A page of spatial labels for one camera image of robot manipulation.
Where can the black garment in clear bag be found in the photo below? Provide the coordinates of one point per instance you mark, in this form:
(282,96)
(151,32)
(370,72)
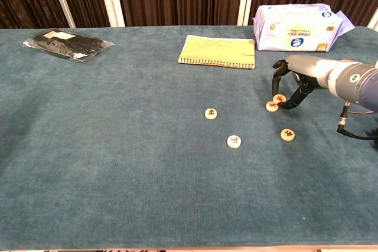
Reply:
(68,46)

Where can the round wooden chess piece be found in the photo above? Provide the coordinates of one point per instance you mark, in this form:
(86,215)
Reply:
(287,134)
(280,97)
(234,141)
(272,106)
(211,113)

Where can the white tissue pack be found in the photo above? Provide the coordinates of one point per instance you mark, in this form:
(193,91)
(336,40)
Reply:
(295,30)

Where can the spiral-bound paper notebook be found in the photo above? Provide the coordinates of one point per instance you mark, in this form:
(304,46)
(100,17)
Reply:
(215,51)

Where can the blue felt table cover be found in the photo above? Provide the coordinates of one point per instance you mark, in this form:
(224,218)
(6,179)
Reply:
(118,145)

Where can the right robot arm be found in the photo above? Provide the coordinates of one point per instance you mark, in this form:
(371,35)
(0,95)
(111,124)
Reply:
(354,82)

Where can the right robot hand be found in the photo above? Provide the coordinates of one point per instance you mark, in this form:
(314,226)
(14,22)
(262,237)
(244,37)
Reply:
(307,67)

